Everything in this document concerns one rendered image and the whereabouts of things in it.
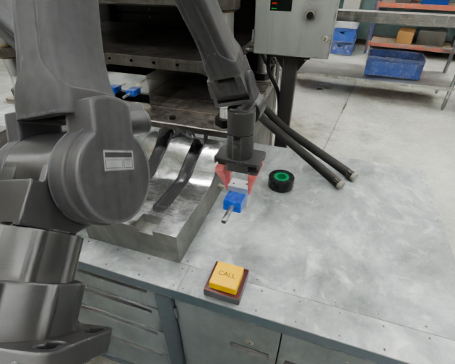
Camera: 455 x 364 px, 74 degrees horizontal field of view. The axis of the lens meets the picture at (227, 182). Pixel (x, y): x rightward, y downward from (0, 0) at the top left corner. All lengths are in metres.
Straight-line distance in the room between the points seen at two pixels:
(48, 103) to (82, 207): 0.08
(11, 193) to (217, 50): 0.39
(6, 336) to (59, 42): 0.20
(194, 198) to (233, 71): 0.36
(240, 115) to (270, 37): 0.76
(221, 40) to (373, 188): 0.71
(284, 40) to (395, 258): 0.88
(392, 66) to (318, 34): 2.97
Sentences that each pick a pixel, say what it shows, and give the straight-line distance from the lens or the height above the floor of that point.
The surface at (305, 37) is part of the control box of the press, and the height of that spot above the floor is 1.14.
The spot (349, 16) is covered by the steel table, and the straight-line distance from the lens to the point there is 3.94.
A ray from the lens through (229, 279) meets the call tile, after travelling 0.68.
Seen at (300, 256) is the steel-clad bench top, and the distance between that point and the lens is 0.79.
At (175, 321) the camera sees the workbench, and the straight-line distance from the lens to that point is 0.97.
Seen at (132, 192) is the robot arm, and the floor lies 1.23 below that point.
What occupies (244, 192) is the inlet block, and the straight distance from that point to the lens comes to 0.71.
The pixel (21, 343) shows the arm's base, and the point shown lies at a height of 1.21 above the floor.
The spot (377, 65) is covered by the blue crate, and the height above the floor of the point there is 0.38.
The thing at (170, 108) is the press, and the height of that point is 0.78.
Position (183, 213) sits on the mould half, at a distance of 0.75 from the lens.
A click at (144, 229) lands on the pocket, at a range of 0.76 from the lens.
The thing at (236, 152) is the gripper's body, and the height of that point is 1.06.
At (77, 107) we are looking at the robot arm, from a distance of 0.25.
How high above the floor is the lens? 1.39
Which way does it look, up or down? 36 degrees down
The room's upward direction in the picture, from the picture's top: straight up
